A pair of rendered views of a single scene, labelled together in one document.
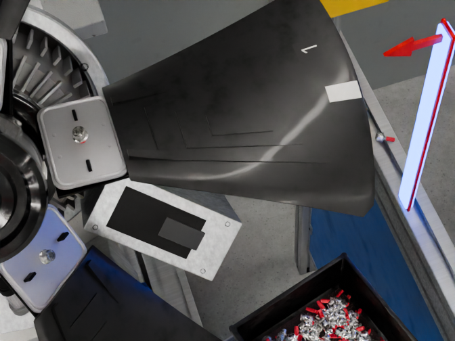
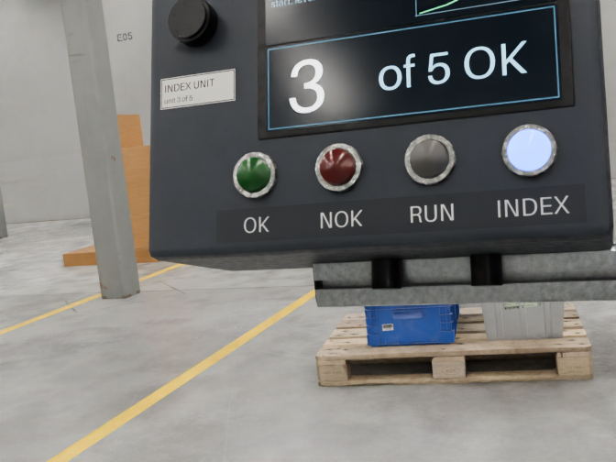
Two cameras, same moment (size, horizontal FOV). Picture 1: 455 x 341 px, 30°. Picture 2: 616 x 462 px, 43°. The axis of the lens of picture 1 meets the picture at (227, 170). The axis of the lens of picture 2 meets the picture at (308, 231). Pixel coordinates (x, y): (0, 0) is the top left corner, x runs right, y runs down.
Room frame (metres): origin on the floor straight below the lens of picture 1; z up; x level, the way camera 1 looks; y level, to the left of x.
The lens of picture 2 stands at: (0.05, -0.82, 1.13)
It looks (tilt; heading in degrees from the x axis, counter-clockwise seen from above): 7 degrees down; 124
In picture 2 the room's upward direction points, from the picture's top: 6 degrees counter-clockwise
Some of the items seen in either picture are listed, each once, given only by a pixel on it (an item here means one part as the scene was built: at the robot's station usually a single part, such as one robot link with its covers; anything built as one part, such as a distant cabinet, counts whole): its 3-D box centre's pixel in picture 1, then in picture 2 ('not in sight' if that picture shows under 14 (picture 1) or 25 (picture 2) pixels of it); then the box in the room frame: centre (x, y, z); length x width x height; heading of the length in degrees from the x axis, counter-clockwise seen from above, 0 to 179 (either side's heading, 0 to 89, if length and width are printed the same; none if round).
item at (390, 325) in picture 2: not in sight; (414, 307); (-1.64, 2.56, 0.25); 0.60 x 0.41 x 0.22; 110
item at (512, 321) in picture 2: not in sight; (520, 291); (-1.16, 2.73, 0.31); 0.60 x 0.42 x 0.33; 110
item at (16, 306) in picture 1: (13, 295); not in sight; (0.37, 0.24, 0.99); 0.02 x 0.02 x 0.06
